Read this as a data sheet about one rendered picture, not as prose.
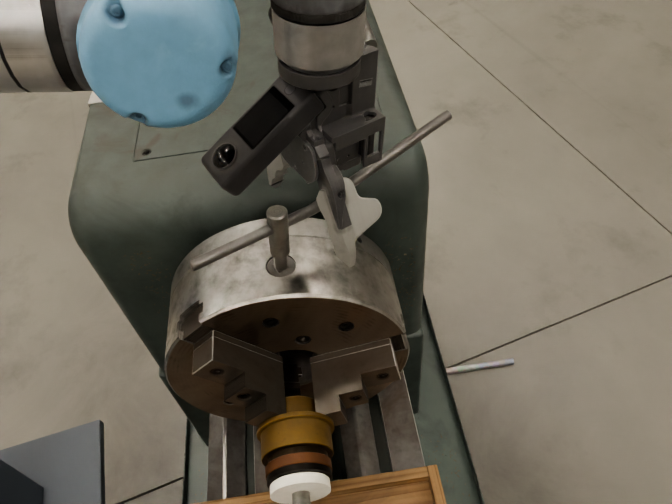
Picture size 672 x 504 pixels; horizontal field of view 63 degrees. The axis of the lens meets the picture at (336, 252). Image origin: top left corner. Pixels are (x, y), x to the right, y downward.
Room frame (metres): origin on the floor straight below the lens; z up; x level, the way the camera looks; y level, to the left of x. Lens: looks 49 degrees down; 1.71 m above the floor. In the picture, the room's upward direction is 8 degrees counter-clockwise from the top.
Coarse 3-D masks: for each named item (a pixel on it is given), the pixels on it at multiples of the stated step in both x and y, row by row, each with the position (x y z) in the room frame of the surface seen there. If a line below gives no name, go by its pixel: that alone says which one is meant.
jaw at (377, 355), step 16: (400, 336) 0.36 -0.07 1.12; (336, 352) 0.36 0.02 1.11; (352, 352) 0.35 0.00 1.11; (368, 352) 0.35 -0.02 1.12; (384, 352) 0.34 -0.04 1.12; (320, 368) 0.34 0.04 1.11; (336, 368) 0.34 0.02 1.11; (352, 368) 0.33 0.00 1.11; (368, 368) 0.33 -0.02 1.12; (384, 368) 0.32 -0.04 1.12; (320, 384) 0.32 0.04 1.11; (336, 384) 0.31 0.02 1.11; (352, 384) 0.31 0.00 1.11; (368, 384) 0.32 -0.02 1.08; (320, 400) 0.30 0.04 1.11; (336, 400) 0.29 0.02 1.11; (352, 400) 0.30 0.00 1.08; (368, 400) 0.30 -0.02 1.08; (336, 416) 0.28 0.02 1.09
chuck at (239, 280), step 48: (192, 288) 0.41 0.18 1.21; (240, 288) 0.38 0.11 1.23; (288, 288) 0.37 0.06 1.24; (336, 288) 0.37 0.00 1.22; (384, 288) 0.41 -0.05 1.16; (240, 336) 0.36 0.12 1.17; (288, 336) 0.36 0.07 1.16; (336, 336) 0.36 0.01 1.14; (384, 336) 0.36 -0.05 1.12; (192, 384) 0.36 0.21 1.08; (384, 384) 0.36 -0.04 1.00
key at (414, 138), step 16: (448, 112) 0.52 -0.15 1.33; (432, 128) 0.50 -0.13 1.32; (400, 144) 0.48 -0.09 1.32; (384, 160) 0.47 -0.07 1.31; (352, 176) 0.45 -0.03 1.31; (368, 176) 0.46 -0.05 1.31; (304, 208) 0.42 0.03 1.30; (288, 224) 0.40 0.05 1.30; (240, 240) 0.38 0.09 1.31; (256, 240) 0.39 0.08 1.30; (208, 256) 0.36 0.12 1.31; (224, 256) 0.37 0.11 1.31
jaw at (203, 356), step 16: (192, 320) 0.37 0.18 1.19; (192, 336) 0.36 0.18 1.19; (208, 336) 0.35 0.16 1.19; (224, 336) 0.35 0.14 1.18; (208, 352) 0.33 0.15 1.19; (224, 352) 0.33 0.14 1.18; (240, 352) 0.34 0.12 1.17; (256, 352) 0.35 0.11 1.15; (272, 352) 0.36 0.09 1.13; (208, 368) 0.32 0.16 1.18; (224, 368) 0.32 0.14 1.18; (240, 368) 0.32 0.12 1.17; (256, 368) 0.33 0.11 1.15; (272, 368) 0.34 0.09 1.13; (224, 384) 0.32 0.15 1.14; (240, 384) 0.30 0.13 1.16; (256, 384) 0.31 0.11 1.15; (272, 384) 0.31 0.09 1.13; (224, 400) 0.30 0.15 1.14; (240, 400) 0.30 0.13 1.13; (256, 400) 0.30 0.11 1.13; (272, 400) 0.29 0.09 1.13; (256, 416) 0.28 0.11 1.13; (272, 416) 0.28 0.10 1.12
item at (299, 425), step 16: (288, 400) 0.30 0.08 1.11; (304, 400) 0.30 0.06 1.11; (288, 416) 0.27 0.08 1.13; (304, 416) 0.27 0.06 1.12; (320, 416) 0.27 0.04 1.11; (272, 432) 0.26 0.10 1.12; (288, 432) 0.26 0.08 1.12; (304, 432) 0.26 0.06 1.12; (320, 432) 0.26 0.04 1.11; (272, 448) 0.24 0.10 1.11; (288, 448) 0.24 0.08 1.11; (304, 448) 0.24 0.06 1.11; (320, 448) 0.24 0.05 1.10; (272, 464) 0.23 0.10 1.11; (288, 464) 0.22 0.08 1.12; (304, 464) 0.22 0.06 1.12; (320, 464) 0.22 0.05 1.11; (272, 480) 0.21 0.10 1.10
